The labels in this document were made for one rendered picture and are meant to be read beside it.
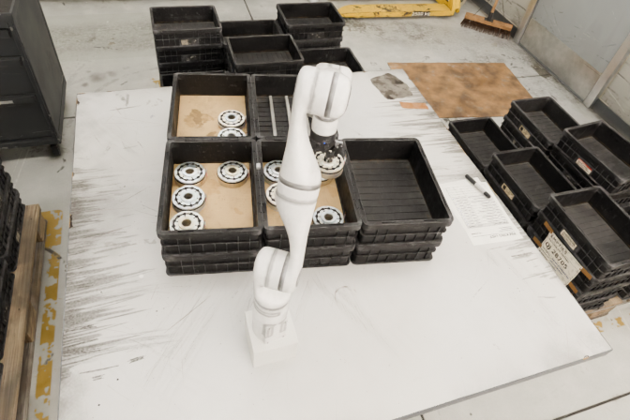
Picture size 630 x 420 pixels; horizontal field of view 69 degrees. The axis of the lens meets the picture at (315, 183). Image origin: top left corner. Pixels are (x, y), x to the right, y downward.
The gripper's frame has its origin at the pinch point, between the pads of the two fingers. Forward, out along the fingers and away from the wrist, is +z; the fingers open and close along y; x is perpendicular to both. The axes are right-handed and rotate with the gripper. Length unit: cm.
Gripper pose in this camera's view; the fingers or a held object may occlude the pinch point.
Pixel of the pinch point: (318, 162)
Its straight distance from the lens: 143.0
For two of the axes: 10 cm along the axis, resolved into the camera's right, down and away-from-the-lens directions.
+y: 9.8, -0.2, 1.8
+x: -1.4, -7.3, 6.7
